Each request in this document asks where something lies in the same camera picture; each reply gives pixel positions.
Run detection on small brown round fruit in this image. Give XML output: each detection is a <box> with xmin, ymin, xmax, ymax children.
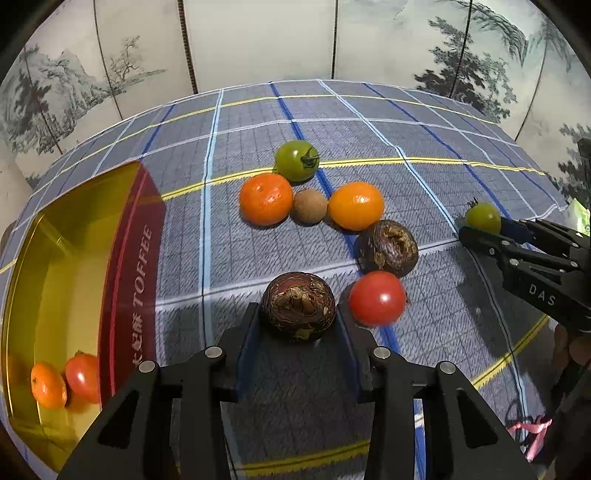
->
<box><xmin>293</xmin><ymin>189</ymin><xmax>328</xmax><ymax>225</ymax></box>

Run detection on ink landscape folding screen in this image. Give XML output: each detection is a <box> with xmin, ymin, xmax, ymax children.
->
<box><xmin>0</xmin><ymin>0</ymin><xmax>591</xmax><ymax>199</ymax></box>

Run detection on light green packet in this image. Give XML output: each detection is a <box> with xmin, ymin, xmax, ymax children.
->
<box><xmin>569</xmin><ymin>198</ymin><xmax>591</xmax><ymax>236</ymax></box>

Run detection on deep orange mandarin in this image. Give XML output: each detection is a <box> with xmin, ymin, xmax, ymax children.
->
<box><xmin>239</xmin><ymin>174</ymin><xmax>294</xmax><ymax>227</ymax></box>

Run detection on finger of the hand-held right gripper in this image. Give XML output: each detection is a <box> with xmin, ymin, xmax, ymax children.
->
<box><xmin>459</xmin><ymin>226</ymin><xmax>573</xmax><ymax>278</ymax></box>
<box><xmin>501</xmin><ymin>219</ymin><xmax>591</xmax><ymax>259</ymax></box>

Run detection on red tomato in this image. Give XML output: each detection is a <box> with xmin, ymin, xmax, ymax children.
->
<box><xmin>65</xmin><ymin>352</ymin><xmax>101</xmax><ymax>404</ymax></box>
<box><xmin>348</xmin><ymin>271</ymin><xmax>407</xmax><ymax>327</ymax></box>

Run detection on brown water chestnut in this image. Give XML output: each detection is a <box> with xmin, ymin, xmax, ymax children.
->
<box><xmin>261</xmin><ymin>272</ymin><xmax>336</xmax><ymax>343</ymax></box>
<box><xmin>358</xmin><ymin>220</ymin><xmax>419</xmax><ymax>278</ymax></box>

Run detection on small green tomato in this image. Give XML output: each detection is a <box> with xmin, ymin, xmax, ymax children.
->
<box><xmin>465</xmin><ymin>198</ymin><xmax>502</xmax><ymax>235</ymax></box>

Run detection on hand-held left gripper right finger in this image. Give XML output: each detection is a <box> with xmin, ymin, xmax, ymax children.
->
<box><xmin>335</xmin><ymin>307</ymin><xmax>539</xmax><ymax>480</ymax></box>

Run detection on large green tomato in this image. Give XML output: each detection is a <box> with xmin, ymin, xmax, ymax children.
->
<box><xmin>276</xmin><ymin>141</ymin><xmax>321</xmax><ymax>182</ymax></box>

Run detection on pink ribbon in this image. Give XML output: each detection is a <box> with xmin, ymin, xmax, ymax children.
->
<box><xmin>508</xmin><ymin>413</ymin><xmax>552</xmax><ymax>462</ymax></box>

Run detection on gold tin box red sides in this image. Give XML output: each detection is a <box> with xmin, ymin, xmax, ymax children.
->
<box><xmin>0</xmin><ymin>161</ymin><xmax>167</xmax><ymax>474</ymax></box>

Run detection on light orange mandarin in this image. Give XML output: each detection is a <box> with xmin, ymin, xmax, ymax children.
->
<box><xmin>328</xmin><ymin>182</ymin><xmax>385</xmax><ymax>232</ymax></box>

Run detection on small mandarin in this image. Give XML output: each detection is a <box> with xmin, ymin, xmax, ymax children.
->
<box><xmin>30</xmin><ymin>362</ymin><xmax>68</xmax><ymax>409</ymax></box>

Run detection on blue plaid tablecloth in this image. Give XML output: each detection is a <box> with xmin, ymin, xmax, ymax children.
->
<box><xmin>0</xmin><ymin>79</ymin><xmax>571</xmax><ymax>480</ymax></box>

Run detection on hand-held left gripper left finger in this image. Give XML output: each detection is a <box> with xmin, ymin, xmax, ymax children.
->
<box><xmin>58</xmin><ymin>302</ymin><xmax>259</xmax><ymax>480</ymax></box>

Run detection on person's right hand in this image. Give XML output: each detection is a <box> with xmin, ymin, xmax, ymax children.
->
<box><xmin>553</xmin><ymin>324</ymin><xmax>571</xmax><ymax>366</ymax></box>

